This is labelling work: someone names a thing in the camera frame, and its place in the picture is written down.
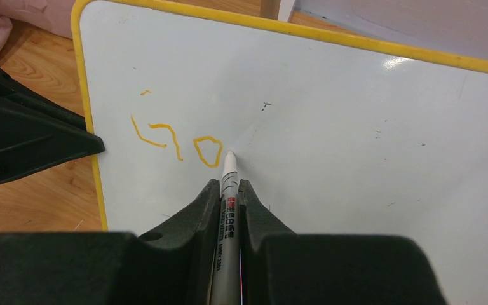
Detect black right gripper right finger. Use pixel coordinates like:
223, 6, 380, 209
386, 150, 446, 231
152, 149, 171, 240
238, 180, 446, 304

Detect metal stand pole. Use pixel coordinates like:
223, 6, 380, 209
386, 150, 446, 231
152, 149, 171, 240
259, 0, 297, 22

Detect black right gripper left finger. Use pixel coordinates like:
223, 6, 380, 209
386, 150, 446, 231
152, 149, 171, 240
0, 179, 220, 304

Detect pink cloth shorts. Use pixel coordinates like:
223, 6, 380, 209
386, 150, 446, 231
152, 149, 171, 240
0, 0, 75, 51

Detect yellow framed whiteboard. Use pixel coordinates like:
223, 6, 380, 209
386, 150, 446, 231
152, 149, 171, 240
71, 1, 488, 304

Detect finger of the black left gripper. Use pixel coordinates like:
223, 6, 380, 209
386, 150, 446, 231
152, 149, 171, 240
0, 98, 105, 184
0, 68, 86, 130

